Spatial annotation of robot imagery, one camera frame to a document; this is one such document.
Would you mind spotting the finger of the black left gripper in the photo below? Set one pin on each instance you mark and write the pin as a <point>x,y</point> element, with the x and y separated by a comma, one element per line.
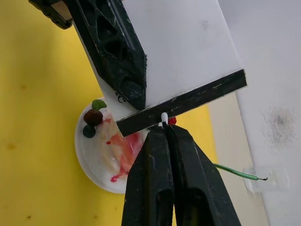
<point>50,10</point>
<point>117,61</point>

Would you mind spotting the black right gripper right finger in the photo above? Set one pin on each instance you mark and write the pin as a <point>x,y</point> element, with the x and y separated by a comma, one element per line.
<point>200,188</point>

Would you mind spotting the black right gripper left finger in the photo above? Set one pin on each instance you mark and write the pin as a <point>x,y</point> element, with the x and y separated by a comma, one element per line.
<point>148,179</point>

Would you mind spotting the white matchbox with black striker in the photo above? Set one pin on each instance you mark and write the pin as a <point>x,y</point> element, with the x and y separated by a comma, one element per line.
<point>183,54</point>

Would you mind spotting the white cake with fruit decorations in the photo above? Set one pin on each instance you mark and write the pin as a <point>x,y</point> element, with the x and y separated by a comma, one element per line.
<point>98,153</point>

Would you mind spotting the green candle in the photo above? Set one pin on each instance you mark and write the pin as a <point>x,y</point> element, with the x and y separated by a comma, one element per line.
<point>235,173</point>

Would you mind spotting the yellow mat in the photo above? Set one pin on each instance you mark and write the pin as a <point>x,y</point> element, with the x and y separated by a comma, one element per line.
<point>35,99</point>

